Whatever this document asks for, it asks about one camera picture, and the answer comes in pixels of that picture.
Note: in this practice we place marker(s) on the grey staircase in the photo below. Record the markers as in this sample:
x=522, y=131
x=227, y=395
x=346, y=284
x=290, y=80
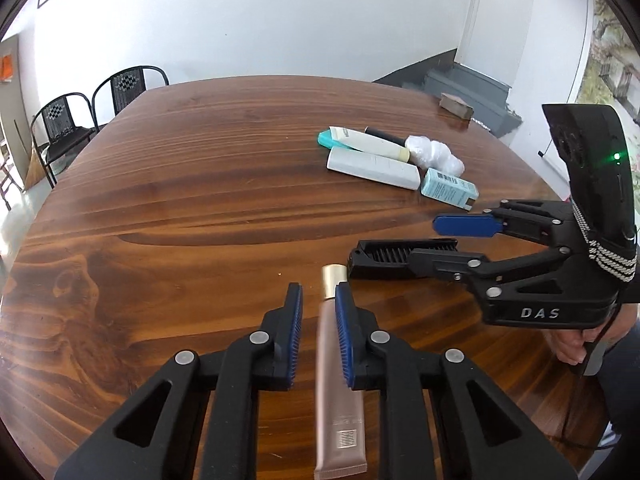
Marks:
x=465, y=85

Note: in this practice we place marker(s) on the long white box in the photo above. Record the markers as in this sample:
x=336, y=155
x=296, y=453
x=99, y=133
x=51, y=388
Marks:
x=375, y=167

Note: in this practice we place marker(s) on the rose gold cosmetic tube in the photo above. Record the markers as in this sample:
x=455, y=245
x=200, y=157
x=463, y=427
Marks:
x=337, y=425

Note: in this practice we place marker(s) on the small brown box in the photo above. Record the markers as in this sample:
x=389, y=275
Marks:
x=455, y=105

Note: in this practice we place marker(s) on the black cosmetic tube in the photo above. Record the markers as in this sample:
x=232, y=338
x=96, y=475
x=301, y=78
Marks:
x=385, y=135

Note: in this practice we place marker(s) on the black comb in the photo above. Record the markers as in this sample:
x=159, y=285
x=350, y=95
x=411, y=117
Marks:
x=385, y=255

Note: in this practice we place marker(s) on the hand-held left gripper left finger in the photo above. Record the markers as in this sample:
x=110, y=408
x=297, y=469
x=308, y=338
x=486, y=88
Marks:
x=294, y=340

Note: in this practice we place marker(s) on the straw broom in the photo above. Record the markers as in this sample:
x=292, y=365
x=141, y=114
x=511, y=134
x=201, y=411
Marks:
x=36, y=170

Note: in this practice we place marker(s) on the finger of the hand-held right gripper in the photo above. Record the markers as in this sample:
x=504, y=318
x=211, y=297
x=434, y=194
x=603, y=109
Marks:
x=450, y=265
x=465, y=225

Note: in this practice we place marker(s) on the cream cosmetic tube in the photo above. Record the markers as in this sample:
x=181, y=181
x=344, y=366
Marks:
x=370, y=144

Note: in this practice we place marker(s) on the person's right hand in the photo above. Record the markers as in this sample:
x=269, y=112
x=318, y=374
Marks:
x=565, y=345

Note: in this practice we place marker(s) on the black metal chair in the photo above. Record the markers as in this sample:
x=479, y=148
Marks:
x=60, y=120
x=127, y=87

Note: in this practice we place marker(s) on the white plastic wad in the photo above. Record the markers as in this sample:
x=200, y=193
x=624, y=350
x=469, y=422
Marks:
x=430, y=152

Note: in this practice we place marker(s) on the brown wooden desktop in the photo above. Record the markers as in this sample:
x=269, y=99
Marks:
x=200, y=185

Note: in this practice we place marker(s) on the teal rectangular block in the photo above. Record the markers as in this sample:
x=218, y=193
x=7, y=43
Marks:
x=324, y=139

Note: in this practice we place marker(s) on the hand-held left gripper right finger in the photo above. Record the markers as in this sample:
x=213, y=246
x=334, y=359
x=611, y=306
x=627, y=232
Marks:
x=344, y=335

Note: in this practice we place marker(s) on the person's right forearm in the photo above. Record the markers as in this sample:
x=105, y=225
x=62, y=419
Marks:
x=622, y=360

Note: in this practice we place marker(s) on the orange wall sign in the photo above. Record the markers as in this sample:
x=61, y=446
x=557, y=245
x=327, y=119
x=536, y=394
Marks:
x=5, y=67

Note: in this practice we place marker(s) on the teal carton box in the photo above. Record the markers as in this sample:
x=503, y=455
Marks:
x=445, y=187

